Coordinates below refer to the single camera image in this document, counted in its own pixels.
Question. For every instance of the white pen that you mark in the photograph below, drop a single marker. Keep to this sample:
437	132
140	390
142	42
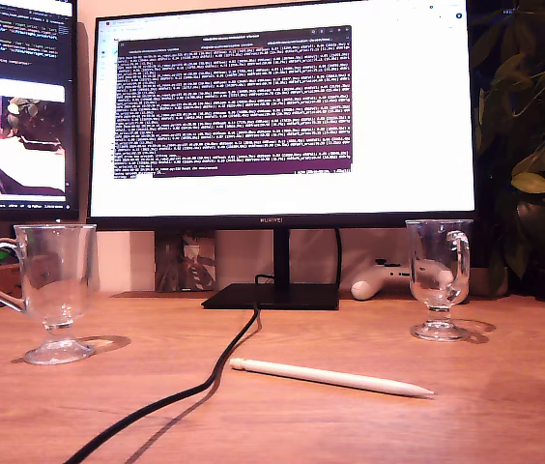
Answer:
325	377

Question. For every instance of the leaf patterned card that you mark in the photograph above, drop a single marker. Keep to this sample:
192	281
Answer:
185	266

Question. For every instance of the white game controller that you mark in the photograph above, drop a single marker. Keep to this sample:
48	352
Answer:
364	290

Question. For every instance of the large black Huawei monitor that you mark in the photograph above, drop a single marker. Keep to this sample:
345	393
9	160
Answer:
398	145

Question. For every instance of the small beige plant pot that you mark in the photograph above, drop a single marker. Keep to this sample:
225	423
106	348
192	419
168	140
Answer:
482	282

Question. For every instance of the dark round glossy pot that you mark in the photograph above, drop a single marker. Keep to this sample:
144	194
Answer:
533	220

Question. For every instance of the green leafy plant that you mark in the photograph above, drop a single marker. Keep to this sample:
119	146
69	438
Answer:
533	181

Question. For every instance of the cardboard box with sunglasses print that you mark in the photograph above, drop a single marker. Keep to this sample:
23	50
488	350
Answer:
4	282

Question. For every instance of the black monitor with code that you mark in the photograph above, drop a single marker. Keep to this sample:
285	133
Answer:
21	48

